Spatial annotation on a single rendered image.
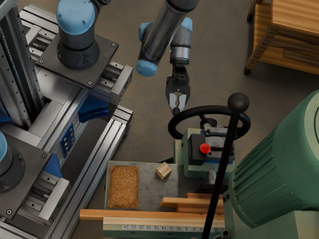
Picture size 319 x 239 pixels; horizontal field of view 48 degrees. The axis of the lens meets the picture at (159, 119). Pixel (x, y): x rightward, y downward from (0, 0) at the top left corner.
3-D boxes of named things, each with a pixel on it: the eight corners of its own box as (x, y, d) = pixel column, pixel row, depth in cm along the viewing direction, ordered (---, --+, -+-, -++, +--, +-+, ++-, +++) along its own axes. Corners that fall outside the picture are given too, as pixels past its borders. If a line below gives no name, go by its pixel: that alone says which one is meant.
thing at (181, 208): (251, 210, 105) (257, 206, 101) (251, 217, 104) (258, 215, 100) (174, 207, 102) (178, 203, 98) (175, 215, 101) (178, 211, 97)
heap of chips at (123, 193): (139, 166, 106) (140, 163, 104) (138, 208, 100) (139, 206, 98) (110, 164, 105) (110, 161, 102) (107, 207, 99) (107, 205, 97)
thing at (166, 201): (233, 205, 105) (240, 200, 100) (234, 209, 105) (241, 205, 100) (160, 202, 102) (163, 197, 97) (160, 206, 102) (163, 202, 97)
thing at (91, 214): (294, 219, 106) (300, 216, 102) (295, 226, 105) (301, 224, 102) (80, 212, 98) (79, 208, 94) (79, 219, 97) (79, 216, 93)
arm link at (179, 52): (192, 48, 128) (170, 45, 127) (191, 60, 128) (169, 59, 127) (188, 50, 136) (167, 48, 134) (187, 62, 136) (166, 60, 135)
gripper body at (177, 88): (184, 94, 138) (186, 62, 137) (189, 93, 129) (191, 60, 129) (164, 92, 137) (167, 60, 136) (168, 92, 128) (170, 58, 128)
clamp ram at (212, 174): (221, 174, 108) (230, 164, 100) (223, 198, 105) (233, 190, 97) (192, 172, 107) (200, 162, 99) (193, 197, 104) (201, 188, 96)
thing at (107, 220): (307, 226, 106) (316, 223, 101) (309, 234, 105) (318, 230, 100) (103, 220, 98) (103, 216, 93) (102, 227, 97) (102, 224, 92)
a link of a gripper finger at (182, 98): (181, 117, 136) (183, 93, 136) (184, 118, 131) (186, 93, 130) (173, 117, 136) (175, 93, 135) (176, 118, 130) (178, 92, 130)
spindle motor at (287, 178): (298, 157, 82) (399, 86, 54) (313, 237, 74) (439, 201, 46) (224, 153, 79) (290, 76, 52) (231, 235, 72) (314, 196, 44)
